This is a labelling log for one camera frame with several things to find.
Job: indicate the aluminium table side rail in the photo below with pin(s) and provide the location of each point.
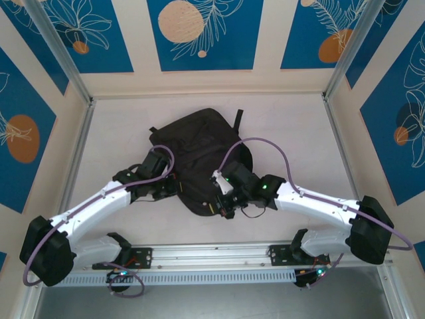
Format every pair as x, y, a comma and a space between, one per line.
343, 149
83, 133

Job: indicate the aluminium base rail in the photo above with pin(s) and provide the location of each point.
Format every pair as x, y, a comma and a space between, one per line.
216, 256

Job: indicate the black control board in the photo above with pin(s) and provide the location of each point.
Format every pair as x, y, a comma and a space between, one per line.
116, 277
305, 280

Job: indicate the black fabric backpack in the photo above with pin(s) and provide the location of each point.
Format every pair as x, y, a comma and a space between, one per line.
199, 139

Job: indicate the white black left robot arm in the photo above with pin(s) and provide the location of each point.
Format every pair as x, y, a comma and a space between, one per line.
93, 206

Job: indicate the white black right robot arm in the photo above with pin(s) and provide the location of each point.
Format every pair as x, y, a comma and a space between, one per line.
315, 206

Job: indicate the aluminium upright frame post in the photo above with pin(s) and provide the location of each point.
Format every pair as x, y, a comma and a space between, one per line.
61, 50
352, 50

